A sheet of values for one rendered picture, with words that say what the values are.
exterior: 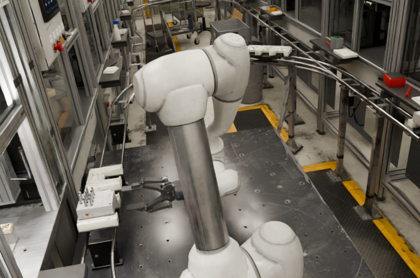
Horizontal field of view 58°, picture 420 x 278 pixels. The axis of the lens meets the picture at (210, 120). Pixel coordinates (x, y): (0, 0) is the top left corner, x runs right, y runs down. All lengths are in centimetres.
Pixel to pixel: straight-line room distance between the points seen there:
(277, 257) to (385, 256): 142
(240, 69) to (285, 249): 53
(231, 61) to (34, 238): 89
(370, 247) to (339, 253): 103
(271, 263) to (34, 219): 84
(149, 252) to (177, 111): 76
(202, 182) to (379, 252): 168
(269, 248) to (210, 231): 19
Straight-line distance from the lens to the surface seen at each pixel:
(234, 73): 101
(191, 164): 101
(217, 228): 109
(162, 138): 370
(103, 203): 145
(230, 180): 143
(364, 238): 260
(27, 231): 149
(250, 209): 170
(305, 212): 169
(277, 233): 120
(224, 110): 112
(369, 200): 269
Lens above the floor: 178
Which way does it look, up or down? 27 degrees down
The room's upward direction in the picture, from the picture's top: 6 degrees counter-clockwise
